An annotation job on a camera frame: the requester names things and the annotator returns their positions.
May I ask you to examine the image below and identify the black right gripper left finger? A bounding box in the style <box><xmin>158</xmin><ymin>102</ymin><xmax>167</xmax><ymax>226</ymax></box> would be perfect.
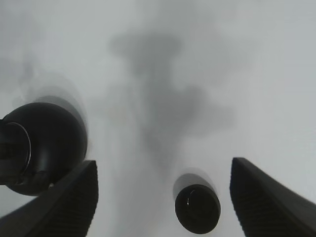
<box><xmin>0</xmin><ymin>160</ymin><xmax>98</xmax><ymax>237</ymax></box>

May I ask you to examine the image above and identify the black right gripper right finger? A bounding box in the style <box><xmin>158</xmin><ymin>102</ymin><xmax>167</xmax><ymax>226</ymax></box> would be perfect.
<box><xmin>230</xmin><ymin>158</ymin><xmax>316</xmax><ymax>237</ymax></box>

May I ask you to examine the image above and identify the small black teacup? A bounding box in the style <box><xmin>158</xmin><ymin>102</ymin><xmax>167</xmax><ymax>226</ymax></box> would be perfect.
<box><xmin>175</xmin><ymin>184</ymin><xmax>221</xmax><ymax>235</ymax></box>

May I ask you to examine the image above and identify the black round kettle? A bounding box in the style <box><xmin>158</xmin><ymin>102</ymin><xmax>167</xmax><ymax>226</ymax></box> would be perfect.
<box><xmin>0</xmin><ymin>102</ymin><xmax>87</xmax><ymax>197</ymax></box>

